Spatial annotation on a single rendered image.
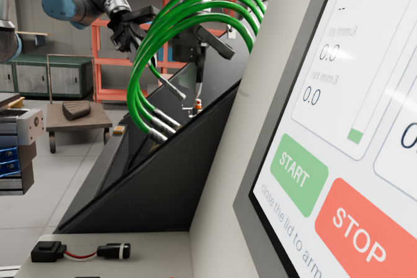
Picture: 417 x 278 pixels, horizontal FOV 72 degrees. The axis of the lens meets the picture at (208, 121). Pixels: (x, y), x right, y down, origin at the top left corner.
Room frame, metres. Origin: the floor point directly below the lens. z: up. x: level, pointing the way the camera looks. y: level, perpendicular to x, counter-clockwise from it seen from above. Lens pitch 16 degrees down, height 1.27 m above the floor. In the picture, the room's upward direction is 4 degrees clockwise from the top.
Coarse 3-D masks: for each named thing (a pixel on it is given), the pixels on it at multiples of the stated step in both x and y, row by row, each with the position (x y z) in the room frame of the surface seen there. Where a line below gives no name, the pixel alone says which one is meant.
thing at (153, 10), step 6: (150, 6) 0.87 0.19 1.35; (132, 12) 0.90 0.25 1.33; (138, 12) 0.88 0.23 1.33; (144, 12) 0.87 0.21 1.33; (150, 12) 0.86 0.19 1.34; (156, 12) 0.88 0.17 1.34; (126, 18) 0.90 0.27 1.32; (132, 18) 0.89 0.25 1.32; (138, 18) 0.89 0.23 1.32; (144, 18) 0.89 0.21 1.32; (150, 18) 0.88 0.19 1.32
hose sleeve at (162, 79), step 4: (160, 80) 0.84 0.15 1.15; (164, 80) 0.84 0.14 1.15; (164, 84) 0.84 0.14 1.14; (168, 84) 0.84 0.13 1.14; (172, 84) 0.84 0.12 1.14; (168, 88) 0.84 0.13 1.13; (172, 88) 0.83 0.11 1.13; (176, 88) 0.84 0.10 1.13; (176, 92) 0.83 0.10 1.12; (180, 92) 0.83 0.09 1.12
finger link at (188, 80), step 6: (192, 66) 0.72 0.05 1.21; (192, 72) 0.72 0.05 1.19; (180, 78) 0.71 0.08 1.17; (186, 78) 0.71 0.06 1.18; (192, 78) 0.72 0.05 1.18; (180, 84) 0.71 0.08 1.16; (186, 84) 0.72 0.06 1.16; (192, 84) 0.72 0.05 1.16; (198, 84) 0.71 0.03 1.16; (198, 90) 0.72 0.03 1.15; (198, 96) 0.73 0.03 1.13
